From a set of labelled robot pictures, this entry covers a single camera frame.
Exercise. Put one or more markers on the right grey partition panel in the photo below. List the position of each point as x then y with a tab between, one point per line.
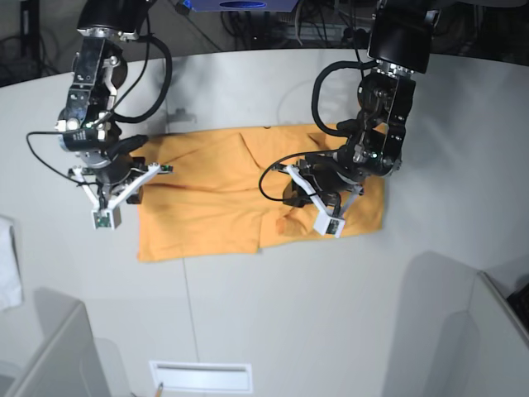
483	350

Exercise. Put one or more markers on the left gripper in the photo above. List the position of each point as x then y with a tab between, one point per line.
323	174

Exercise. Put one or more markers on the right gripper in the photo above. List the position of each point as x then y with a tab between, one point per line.
115	165

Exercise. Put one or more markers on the white table slot plate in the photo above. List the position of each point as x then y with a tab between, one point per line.
213	378

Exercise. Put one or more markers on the grey partition panel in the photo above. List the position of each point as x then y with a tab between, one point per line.
65	364
483	350

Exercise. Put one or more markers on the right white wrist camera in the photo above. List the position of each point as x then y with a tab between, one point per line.
106	202

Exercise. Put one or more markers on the pencil at bottom edge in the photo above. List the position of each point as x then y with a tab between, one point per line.
159	390

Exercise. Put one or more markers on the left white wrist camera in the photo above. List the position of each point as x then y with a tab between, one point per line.
330	219

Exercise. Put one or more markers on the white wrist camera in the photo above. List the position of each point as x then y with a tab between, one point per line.
330	219
106	202

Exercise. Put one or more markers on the yellow orange T-shirt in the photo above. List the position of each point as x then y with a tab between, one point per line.
221	197

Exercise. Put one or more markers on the white cloth at left edge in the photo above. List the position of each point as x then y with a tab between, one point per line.
10	280

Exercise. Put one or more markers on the left grey partition panel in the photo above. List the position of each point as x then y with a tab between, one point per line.
65	364

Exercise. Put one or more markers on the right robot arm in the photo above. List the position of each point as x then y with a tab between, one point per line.
89	124

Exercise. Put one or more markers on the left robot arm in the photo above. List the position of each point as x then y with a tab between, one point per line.
399	46

